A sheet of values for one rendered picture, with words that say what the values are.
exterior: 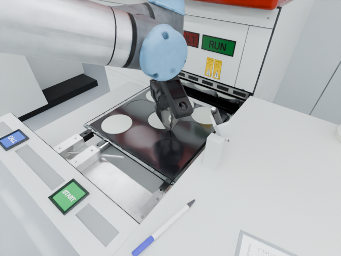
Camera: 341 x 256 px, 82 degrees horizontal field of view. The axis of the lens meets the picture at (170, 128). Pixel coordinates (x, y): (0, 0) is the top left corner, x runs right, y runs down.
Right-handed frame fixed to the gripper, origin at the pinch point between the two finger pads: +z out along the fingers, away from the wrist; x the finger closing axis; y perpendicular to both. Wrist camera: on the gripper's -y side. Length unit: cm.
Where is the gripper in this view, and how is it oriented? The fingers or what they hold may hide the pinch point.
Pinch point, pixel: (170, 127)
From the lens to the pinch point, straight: 61.5
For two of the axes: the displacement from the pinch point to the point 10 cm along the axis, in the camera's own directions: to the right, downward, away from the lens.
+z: 0.0, 7.5, 6.6
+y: -3.9, -6.1, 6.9
